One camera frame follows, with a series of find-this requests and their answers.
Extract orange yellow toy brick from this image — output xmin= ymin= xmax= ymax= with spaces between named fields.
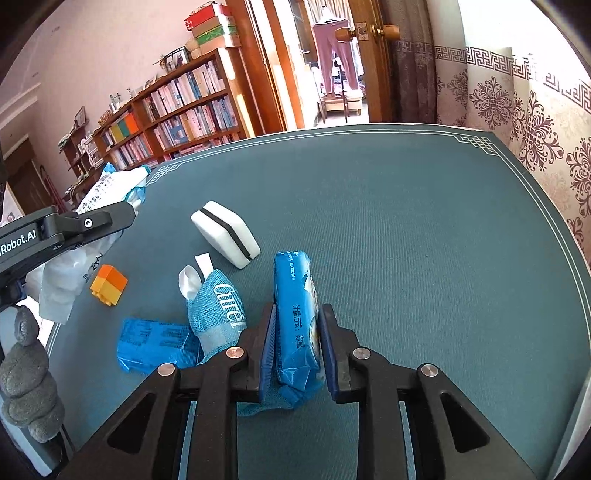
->
xmin=90 ymin=264 xmax=129 ymax=306

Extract teal mesh bag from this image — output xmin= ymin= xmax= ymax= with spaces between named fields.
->
xmin=178 ymin=253 xmax=303 ymax=418

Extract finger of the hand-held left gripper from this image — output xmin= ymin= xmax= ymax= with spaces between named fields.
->
xmin=58 ymin=199 xmax=137 ymax=250

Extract wooden door frame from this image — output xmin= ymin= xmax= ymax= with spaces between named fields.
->
xmin=226 ymin=0 xmax=305 ymax=137

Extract red box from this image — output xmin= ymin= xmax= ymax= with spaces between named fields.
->
xmin=185 ymin=4 xmax=232 ymax=28

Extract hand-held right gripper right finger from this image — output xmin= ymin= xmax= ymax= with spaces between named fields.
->
xmin=318 ymin=303 xmax=539 ymax=480

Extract white plastic pouch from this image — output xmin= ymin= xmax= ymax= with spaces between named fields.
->
xmin=25 ymin=162 xmax=152 ymax=322

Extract white sponge black stripe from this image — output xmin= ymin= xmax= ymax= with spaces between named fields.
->
xmin=191 ymin=200 xmax=260 ymax=269

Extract wooden bookshelf with books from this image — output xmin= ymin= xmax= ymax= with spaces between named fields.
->
xmin=92 ymin=46 xmax=250 ymax=171

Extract framed photo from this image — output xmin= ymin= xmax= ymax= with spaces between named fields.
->
xmin=164 ymin=46 xmax=190 ymax=68

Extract green box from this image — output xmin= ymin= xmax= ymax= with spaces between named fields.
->
xmin=193 ymin=25 xmax=238 ymax=40

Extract maroon patterned white curtain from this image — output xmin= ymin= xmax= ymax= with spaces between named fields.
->
xmin=383 ymin=0 xmax=591 ymax=268

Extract wooden door with knob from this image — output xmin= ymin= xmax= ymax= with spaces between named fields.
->
xmin=348 ymin=0 xmax=402 ymax=123

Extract person's left hand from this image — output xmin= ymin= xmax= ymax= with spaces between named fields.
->
xmin=0 ymin=307 xmax=65 ymax=444

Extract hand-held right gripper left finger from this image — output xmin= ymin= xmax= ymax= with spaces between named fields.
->
xmin=76 ymin=302 xmax=278 ymax=480

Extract wooden side shelf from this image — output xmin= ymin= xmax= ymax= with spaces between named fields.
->
xmin=58 ymin=122 xmax=105 ymax=199

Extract pink hanging pants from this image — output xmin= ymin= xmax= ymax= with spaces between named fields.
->
xmin=311 ymin=16 xmax=361 ymax=95

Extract long blue packet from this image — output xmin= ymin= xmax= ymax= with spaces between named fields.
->
xmin=273 ymin=250 xmax=324 ymax=409

